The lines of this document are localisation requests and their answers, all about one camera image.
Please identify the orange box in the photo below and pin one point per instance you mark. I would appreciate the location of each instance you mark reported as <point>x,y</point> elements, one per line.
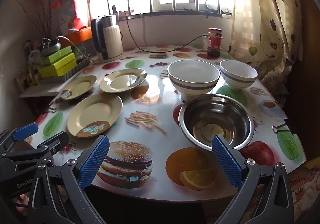
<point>80,35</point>

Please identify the heart-print cream curtain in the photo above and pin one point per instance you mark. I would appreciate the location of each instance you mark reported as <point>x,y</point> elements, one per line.
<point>265,26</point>

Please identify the olive green box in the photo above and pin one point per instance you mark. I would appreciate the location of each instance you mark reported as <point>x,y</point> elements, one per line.
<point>58,53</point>

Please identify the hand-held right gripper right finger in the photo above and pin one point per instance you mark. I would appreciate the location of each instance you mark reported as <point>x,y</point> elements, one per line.
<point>227,164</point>

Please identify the grey ribbed basket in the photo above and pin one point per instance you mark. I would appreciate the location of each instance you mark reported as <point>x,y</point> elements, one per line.
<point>77,67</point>

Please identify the black curved object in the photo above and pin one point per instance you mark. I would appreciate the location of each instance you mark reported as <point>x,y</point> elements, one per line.
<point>208,7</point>

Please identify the small blue-striped white bowl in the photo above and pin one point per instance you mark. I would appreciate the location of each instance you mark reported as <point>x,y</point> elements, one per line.
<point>237,81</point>

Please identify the lime green box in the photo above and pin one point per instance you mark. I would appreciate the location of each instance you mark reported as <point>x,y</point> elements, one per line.
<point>58,69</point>
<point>63,60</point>

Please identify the dried branches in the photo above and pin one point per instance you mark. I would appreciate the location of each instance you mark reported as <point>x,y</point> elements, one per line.
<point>41,14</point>

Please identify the white electric kettle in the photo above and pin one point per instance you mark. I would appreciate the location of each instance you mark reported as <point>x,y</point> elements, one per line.
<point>111,41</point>

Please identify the red colourful gift bag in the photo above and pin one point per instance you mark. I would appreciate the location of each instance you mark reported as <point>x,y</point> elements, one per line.
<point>70,9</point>

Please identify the person's left hand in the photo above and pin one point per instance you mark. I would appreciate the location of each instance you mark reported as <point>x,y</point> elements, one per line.
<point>22,202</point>

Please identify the black binder clip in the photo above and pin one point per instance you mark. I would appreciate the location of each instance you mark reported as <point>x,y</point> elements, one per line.
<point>283,126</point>
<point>53,109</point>
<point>227,11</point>

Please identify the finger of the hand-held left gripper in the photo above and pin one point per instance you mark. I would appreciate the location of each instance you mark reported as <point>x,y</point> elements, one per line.
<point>56,140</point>
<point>25,129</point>

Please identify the black power adapter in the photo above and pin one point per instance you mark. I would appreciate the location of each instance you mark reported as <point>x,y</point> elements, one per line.
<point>114,9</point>

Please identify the cream plate with blue print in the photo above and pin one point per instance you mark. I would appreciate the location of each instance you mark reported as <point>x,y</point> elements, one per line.
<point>120,81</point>
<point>92,111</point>
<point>80,85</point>

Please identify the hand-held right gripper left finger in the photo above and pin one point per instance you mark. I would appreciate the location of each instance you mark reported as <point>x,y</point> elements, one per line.
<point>95,161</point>

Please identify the white side shelf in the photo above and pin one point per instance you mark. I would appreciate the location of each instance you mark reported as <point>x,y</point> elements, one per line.
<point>40,90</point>

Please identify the grey metal gadget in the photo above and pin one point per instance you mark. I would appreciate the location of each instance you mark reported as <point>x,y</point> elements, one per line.
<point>50,46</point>

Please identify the orange printed cloth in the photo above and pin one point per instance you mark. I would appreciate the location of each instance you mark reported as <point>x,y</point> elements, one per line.
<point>305,189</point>

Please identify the stainless steel bowl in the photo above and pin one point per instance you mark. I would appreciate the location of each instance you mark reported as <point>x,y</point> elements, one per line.
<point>215,114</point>

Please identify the red-labelled sauce jar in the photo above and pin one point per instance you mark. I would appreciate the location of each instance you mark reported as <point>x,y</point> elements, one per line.
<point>214,42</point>

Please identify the large blue-striped white bowl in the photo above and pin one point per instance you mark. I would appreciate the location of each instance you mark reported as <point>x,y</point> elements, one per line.
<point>192,85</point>

